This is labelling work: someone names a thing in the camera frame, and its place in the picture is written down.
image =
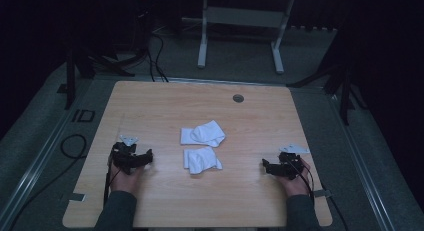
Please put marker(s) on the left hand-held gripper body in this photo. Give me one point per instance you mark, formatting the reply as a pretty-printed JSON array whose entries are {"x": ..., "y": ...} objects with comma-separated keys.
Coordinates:
[{"x": 128, "y": 155}]

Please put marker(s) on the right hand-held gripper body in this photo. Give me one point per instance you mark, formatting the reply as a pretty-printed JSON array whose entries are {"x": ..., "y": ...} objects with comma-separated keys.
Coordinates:
[{"x": 287, "y": 166}]

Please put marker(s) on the white sock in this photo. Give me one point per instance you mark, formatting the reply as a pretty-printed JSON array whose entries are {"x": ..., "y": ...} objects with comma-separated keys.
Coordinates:
[
  {"x": 204, "y": 134},
  {"x": 201, "y": 160}
]

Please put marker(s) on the person's right hand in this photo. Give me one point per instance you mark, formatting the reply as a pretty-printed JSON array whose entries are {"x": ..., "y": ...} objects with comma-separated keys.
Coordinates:
[{"x": 296, "y": 187}]

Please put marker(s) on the person's left hand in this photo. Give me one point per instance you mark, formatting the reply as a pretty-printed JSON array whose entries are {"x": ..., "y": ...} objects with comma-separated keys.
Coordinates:
[{"x": 124, "y": 181}]

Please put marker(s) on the grey tape piece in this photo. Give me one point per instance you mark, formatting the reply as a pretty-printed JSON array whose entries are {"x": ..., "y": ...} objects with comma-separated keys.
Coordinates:
[{"x": 322, "y": 193}]

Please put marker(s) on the black metal stand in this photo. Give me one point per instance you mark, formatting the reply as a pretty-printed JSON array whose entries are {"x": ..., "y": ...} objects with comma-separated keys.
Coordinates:
[
  {"x": 70, "y": 81},
  {"x": 345, "y": 91}
]

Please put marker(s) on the metal floor rail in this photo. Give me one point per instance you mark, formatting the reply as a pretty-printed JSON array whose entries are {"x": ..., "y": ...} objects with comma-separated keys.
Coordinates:
[
  {"x": 31, "y": 172},
  {"x": 361, "y": 164}
]

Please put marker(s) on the white metal table frame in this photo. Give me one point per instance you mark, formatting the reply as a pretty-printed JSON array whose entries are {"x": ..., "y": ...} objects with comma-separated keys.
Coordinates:
[{"x": 241, "y": 17}]

